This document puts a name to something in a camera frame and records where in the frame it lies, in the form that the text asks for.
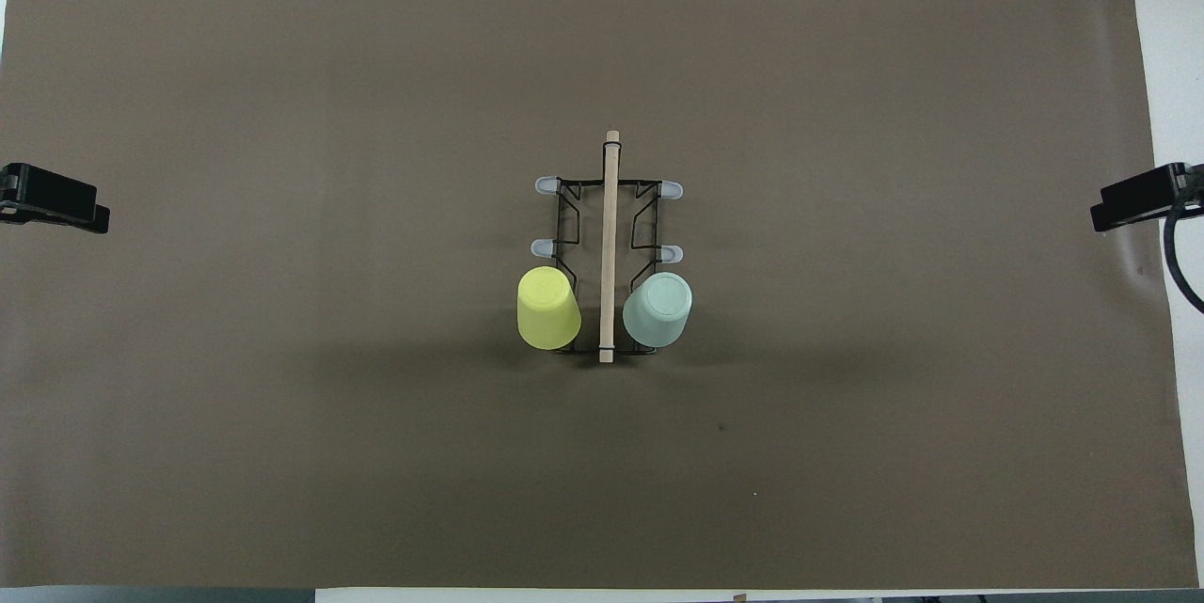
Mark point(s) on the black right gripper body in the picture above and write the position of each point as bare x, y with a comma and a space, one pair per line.
1190, 189

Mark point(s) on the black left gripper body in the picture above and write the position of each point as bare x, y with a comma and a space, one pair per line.
7, 194

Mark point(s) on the pale green plastic cup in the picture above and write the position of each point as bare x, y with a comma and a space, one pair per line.
658, 311

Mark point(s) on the yellow plastic cup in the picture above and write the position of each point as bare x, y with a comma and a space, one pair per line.
547, 307

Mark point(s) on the brown paper table mat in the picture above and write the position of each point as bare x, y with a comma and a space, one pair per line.
282, 396

